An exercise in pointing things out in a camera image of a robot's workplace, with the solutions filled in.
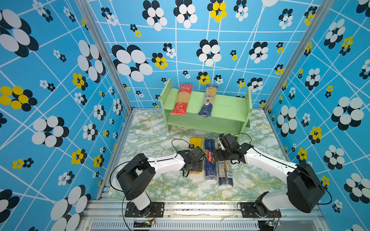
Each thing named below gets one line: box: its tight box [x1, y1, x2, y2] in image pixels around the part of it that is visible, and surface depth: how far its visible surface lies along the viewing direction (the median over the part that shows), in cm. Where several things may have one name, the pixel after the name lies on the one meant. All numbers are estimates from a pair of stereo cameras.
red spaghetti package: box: [170, 83, 194, 116], surface depth 86 cm
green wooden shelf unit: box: [159, 78, 253, 142], surface depth 88 cm
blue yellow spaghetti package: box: [197, 84, 218, 118], surface depth 84 cm
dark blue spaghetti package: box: [204, 139, 217, 180], surface depth 88 cm
